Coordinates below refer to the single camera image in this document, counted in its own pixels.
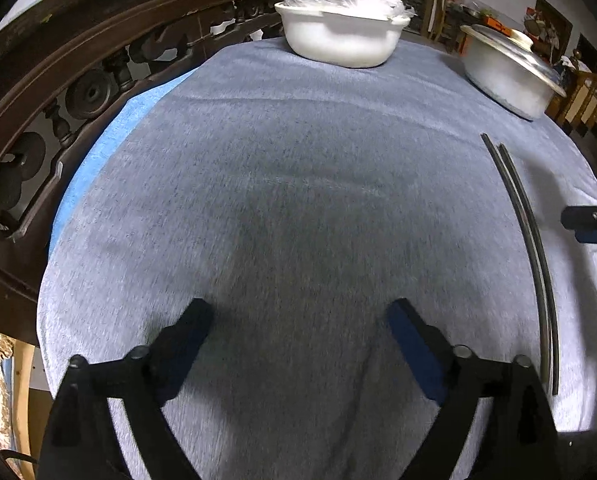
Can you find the dark chopstick six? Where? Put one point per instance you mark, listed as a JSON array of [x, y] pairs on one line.
[[543, 265]]

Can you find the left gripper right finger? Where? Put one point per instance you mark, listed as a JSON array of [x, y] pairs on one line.
[[520, 438]]

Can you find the dark chopstick five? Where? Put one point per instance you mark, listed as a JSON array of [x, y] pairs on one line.
[[528, 239]]

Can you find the aluminium pot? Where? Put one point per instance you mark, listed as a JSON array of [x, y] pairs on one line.
[[505, 81]]

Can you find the blue table mat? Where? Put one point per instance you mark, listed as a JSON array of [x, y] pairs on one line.
[[112, 137]]

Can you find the carved dark wooden sideboard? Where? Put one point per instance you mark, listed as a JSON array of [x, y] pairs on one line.
[[67, 67]]

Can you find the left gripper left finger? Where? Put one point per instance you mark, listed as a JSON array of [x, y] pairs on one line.
[[80, 441]]

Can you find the white ceramic pot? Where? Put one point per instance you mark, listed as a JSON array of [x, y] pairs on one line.
[[361, 37]]

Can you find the metal pot lid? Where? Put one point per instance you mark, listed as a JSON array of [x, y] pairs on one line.
[[521, 55]]

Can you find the grey table cloth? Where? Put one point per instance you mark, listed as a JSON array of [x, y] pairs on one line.
[[300, 199]]

